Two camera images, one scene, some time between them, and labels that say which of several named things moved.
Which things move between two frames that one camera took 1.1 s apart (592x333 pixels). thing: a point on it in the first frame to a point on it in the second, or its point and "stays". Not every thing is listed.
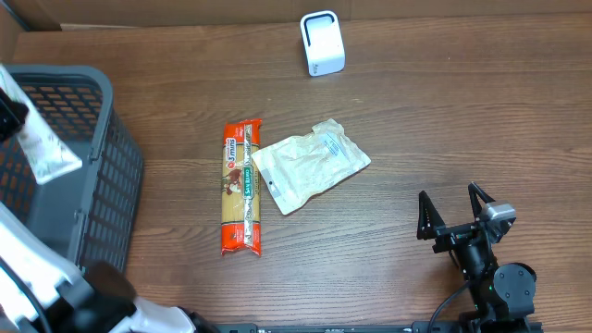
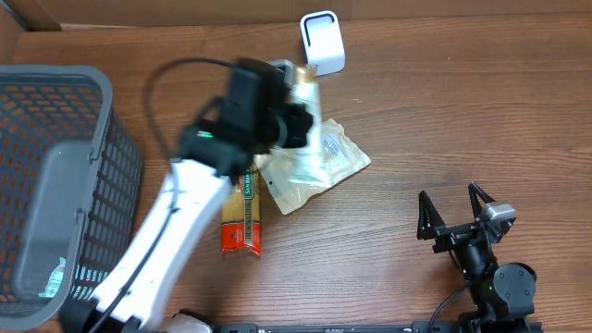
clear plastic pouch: x=300 y=167 stays
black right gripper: x=456 y=236 stays
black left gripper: x=9 y=117 to x=298 y=123
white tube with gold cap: x=47 y=153 to x=310 y=166
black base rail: x=378 y=326 stays
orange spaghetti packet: x=241 y=183 stays
